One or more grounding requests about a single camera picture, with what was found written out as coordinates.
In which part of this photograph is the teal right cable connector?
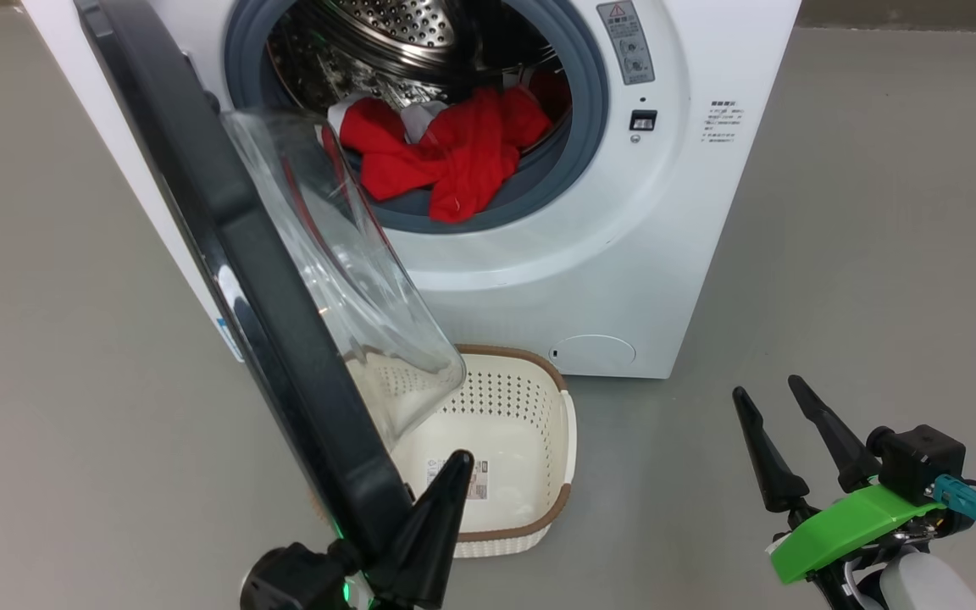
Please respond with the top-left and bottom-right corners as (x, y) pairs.
(933, 474), (976, 519)

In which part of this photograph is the cream perforated laundry basket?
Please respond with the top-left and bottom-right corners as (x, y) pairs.
(310, 343), (578, 560)

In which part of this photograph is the round white filter cover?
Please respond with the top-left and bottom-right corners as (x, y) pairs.
(549, 334), (637, 374)

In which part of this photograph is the white washing machine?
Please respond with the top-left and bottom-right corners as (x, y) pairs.
(20, 0), (802, 380)

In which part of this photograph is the steel washer drum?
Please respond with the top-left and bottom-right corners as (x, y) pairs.
(268, 0), (557, 115)

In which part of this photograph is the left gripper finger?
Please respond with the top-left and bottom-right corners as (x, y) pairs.
(367, 449), (476, 610)

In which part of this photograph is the blue energy label sticker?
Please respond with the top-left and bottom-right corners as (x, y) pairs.
(215, 318), (245, 363)

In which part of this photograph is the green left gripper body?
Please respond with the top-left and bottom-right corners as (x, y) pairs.
(344, 569), (377, 610)

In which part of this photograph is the red shirt white collar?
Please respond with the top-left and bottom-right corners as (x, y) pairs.
(327, 72), (574, 225)

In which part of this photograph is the white printed label sticker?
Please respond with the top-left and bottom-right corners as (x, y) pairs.
(424, 457), (489, 501)

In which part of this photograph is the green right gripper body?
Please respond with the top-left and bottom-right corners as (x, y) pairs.
(763, 481), (957, 610)

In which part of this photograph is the grey warning sticker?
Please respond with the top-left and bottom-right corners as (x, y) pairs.
(596, 0), (656, 86)

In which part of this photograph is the black round glass washer door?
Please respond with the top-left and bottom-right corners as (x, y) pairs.
(73, 0), (468, 560)

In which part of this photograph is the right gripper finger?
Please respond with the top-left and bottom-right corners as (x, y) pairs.
(788, 375), (883, 492)
(732, 386), (811, 513)

